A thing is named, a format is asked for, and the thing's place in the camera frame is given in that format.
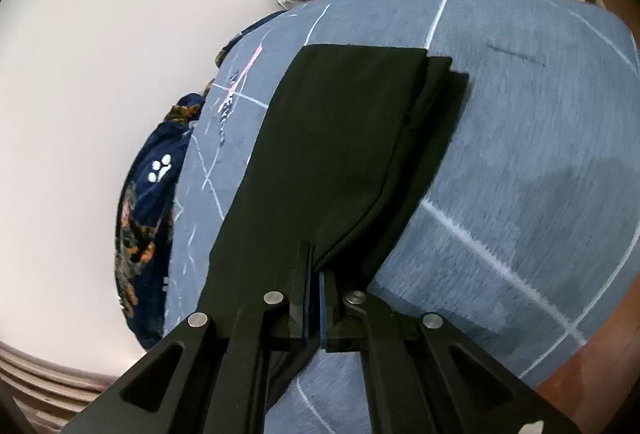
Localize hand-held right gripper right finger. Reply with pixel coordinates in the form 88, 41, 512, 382
321, 270, 582, 434

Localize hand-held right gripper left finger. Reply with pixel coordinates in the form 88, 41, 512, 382
60, 240, 322, 434

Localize black pants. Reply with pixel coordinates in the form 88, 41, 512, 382
197, 44, 469, 417

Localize navy floral blanket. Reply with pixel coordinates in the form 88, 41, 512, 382
114, 34, 242, 350

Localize blue checked bedsheet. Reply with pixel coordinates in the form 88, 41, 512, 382
162, 0, 640, 434

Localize stacked pale boards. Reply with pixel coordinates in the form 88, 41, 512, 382
0, 341, 118, 434

